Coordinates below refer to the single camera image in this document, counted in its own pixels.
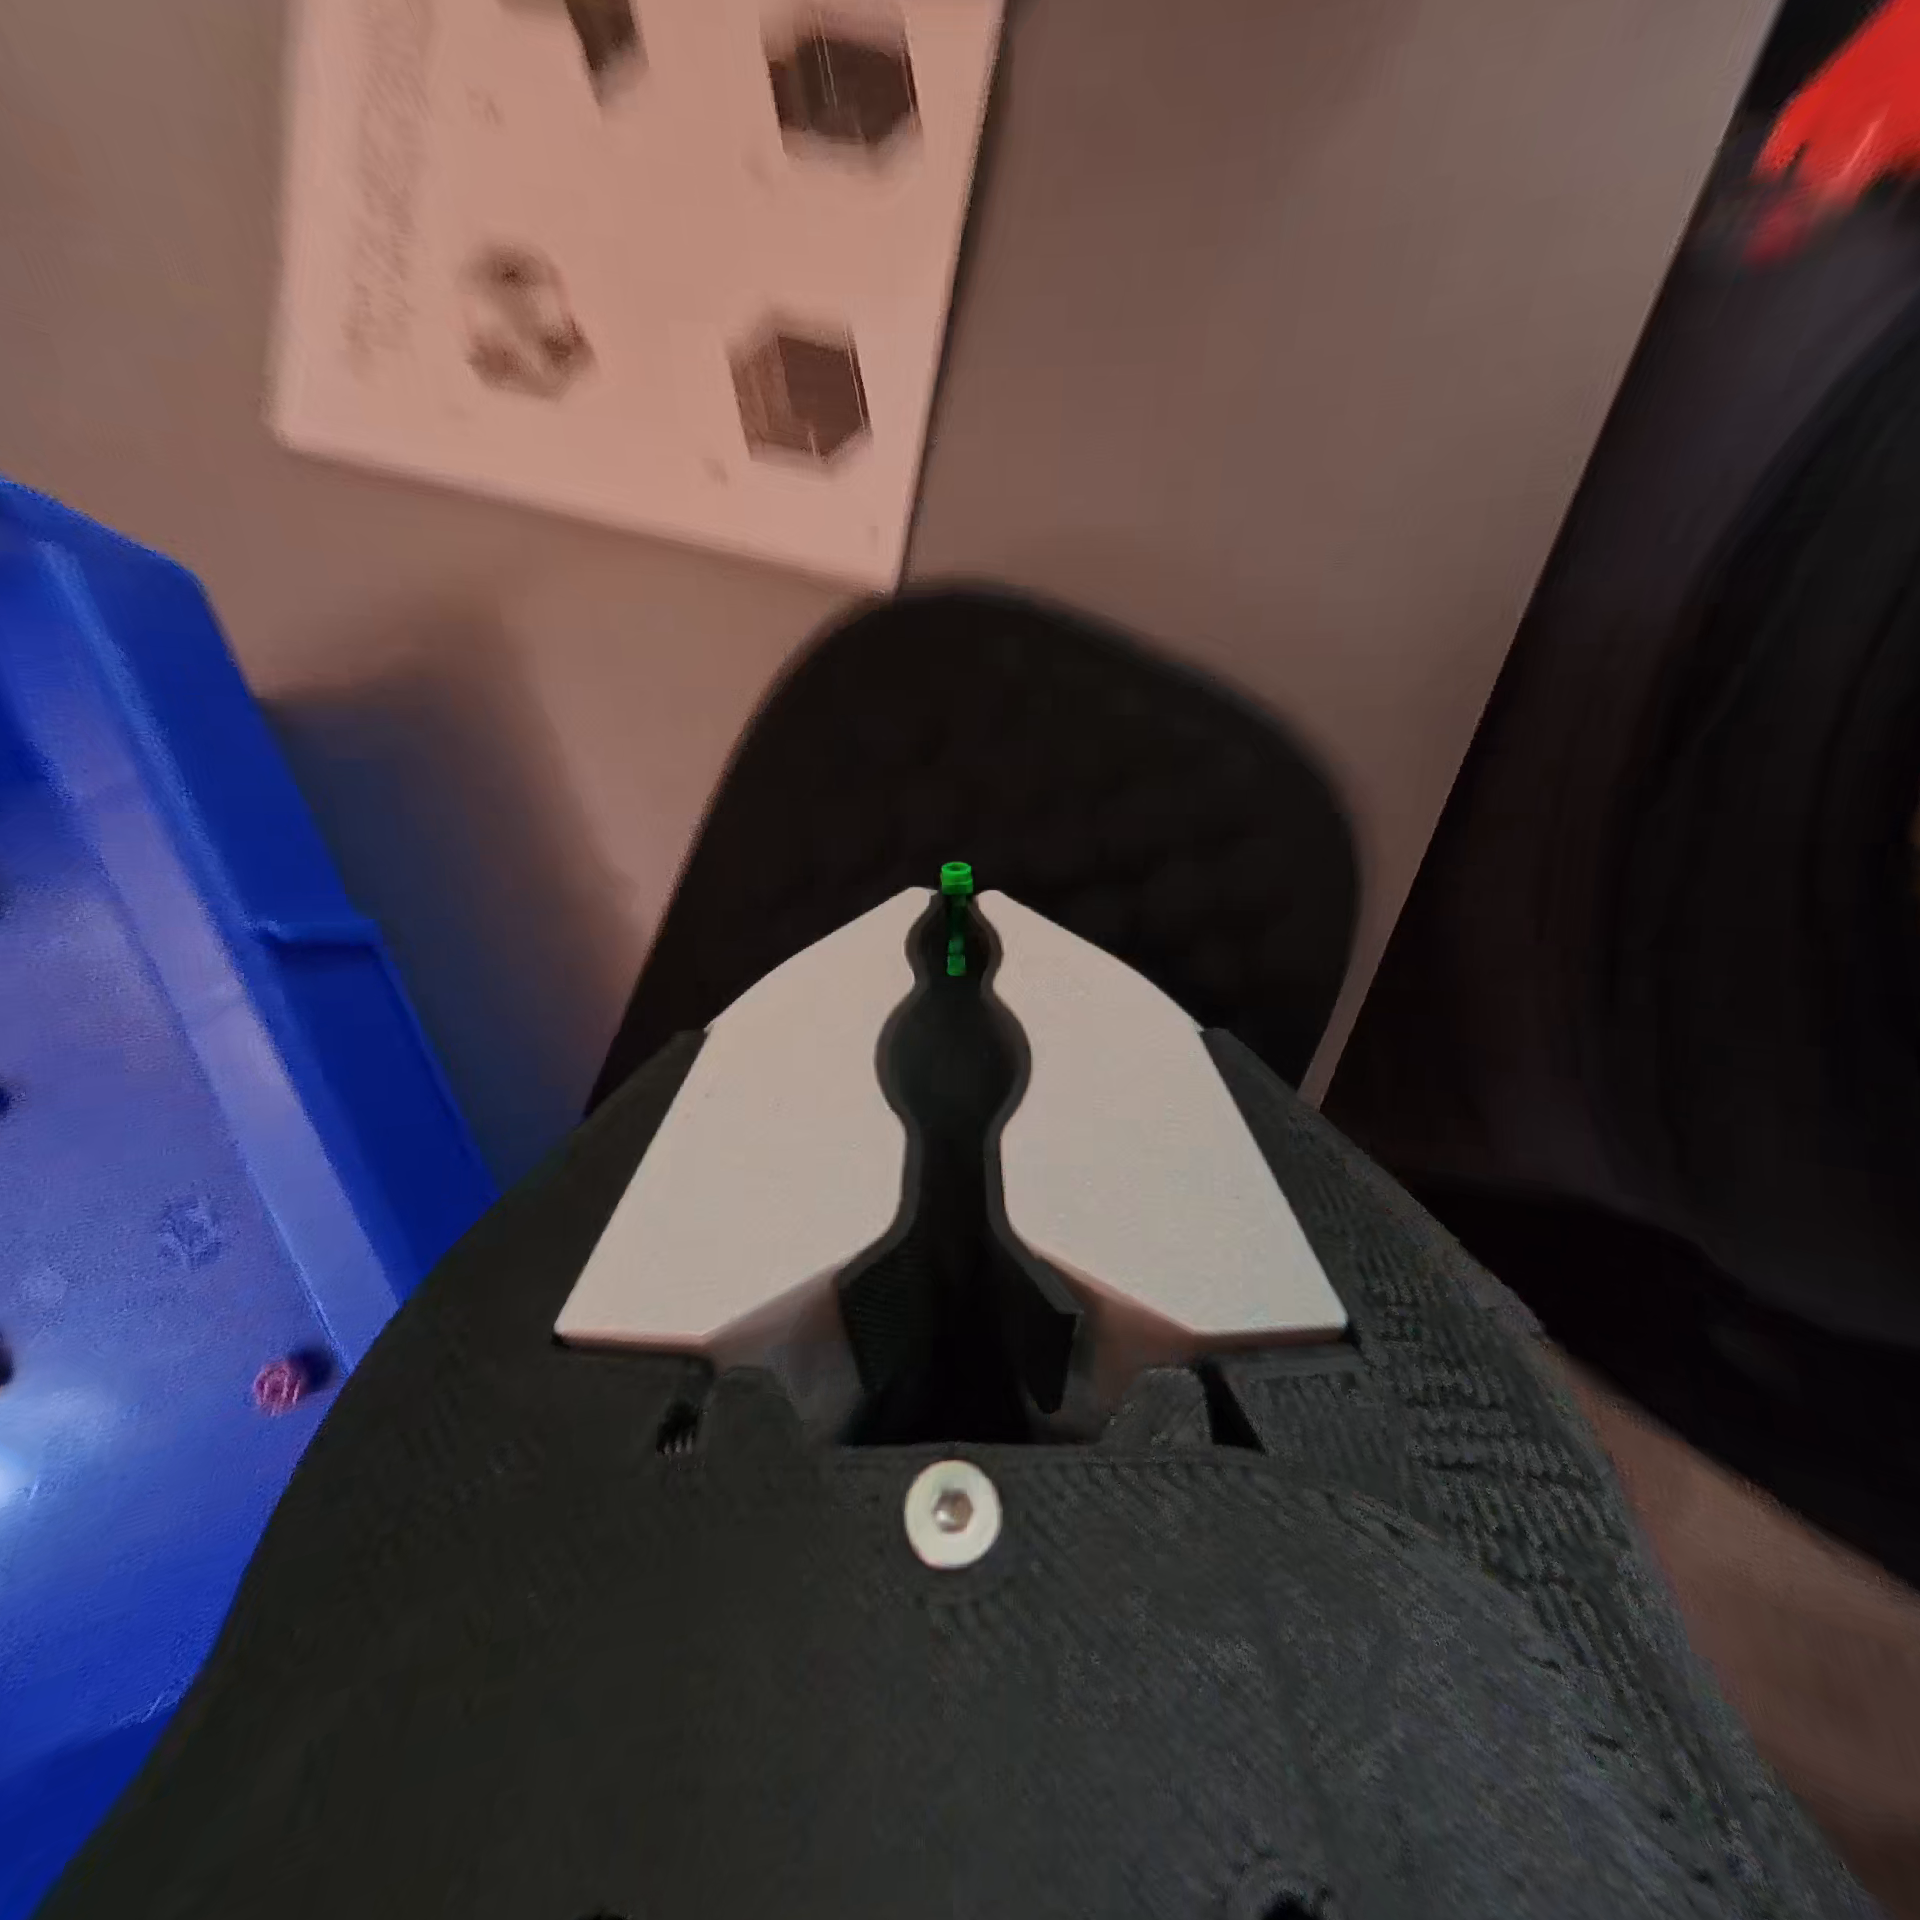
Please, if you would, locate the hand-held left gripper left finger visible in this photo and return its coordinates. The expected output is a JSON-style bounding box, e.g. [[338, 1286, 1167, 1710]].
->
[[557, 892, 951, 1397]]

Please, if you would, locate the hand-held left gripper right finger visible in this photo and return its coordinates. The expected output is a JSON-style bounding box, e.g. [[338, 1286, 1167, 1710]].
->
[[968, 892, 1353, 1397]]

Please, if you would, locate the blue plastic bin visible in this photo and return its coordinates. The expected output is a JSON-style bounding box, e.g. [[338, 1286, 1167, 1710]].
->
[[0, 480, 506, 1898]]

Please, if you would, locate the white instruction booklet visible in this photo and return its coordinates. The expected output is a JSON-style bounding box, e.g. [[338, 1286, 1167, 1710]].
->
[[266, 0, 1011, 591]]

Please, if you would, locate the black mesh cushion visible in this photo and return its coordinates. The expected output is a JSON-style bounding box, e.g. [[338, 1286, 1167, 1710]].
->
[[585, 581, 1367, 1117]]

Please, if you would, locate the person's dark clothing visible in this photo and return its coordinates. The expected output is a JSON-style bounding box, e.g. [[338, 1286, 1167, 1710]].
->
[[1321, 0, 1920, 1560]]

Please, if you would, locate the orange traffic cone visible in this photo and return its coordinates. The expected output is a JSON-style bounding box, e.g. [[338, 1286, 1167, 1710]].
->
[[1747, 16, 1920, 255]]

